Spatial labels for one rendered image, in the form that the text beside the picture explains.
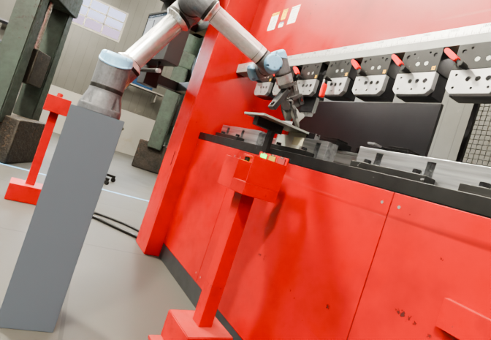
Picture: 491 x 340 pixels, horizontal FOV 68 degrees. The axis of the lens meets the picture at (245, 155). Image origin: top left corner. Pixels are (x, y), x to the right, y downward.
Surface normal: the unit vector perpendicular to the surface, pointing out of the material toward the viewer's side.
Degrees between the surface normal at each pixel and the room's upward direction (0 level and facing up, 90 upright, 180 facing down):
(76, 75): 90
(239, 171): 90
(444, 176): 90
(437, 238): 90
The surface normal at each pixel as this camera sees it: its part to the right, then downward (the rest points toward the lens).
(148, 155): 0.09, 0.01
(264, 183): 0.51, 0.15
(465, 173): -0.82, -0.29
